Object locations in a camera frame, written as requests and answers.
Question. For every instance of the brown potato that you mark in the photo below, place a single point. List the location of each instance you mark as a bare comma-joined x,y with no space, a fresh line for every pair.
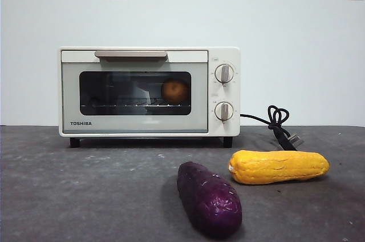
174,90

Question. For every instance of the small beige oven knob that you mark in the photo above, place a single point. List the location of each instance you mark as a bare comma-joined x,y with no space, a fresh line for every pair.
223,110

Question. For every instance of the large beige oven knob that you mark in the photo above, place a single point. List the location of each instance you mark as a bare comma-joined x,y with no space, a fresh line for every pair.
224,73

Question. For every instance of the white toaster oven body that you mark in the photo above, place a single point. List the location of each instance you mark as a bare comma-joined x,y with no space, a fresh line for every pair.
228,53

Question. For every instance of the purple eggplant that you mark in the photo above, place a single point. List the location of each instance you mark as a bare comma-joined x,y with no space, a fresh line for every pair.
208,199

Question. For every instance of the yellow corn cob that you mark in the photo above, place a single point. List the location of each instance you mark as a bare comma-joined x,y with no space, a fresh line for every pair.
279,166

